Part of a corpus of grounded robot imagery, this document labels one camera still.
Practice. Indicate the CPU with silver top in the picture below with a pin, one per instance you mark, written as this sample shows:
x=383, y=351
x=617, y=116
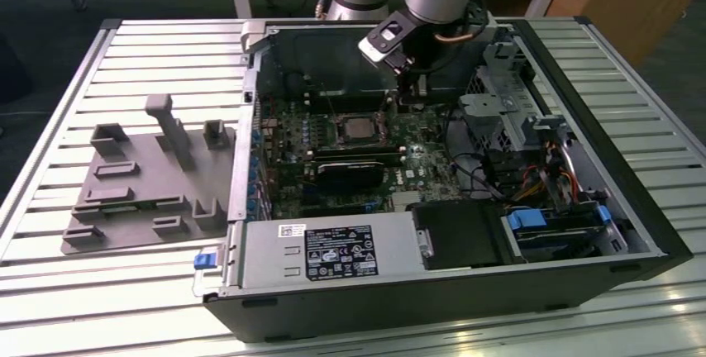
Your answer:
x=352, y=127

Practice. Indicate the CPU socket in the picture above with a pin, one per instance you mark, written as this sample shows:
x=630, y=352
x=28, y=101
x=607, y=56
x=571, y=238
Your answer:
x=375, y=131

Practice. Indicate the black RAM slot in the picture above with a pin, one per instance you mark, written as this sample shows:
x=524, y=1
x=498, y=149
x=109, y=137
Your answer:
x=358, y=150
x=358, y=160
x=358, y=153
x=358, y=156

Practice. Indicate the grey metal drive cage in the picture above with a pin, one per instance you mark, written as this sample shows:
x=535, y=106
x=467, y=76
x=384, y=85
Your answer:
x=484, y=105

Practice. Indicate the green motherboard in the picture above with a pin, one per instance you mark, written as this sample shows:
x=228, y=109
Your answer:
x=424, y=134

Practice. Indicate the black graphics card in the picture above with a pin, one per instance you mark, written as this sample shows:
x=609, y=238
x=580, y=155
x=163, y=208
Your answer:
x=350, y=175

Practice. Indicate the silver chipset heatsink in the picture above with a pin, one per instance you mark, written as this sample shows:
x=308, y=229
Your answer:
x=407, y=198

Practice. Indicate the wooden cabinet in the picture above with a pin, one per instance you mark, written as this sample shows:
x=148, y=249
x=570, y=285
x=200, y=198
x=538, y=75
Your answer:
x=634, y=1

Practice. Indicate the black drive bay box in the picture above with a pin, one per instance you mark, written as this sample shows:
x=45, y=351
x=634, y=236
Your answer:
x=463, y=233

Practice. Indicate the hard disk in blue carrier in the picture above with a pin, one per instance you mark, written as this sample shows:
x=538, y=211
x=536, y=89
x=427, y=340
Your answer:
x=551, y=237

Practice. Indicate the black spec label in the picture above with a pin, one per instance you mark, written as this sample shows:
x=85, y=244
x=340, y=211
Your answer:
x=339, y=253

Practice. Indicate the silver power supply unit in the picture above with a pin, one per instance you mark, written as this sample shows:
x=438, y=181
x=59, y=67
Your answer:
x=264, y=249

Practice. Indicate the grey parts rack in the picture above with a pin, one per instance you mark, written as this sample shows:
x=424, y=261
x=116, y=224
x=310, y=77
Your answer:
x=137, y=175

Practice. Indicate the black PC case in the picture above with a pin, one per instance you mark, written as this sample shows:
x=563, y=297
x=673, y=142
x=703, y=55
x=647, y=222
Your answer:
x=386, y=311

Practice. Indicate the blue case latch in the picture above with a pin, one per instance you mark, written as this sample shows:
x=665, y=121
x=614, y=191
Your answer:
x=204, y=260

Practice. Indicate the green RAM stick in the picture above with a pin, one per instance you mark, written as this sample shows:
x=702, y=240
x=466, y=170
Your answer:
x=127, y=207

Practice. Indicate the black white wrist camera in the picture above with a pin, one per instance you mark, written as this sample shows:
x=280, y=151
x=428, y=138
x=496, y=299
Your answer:
x=383, y=41

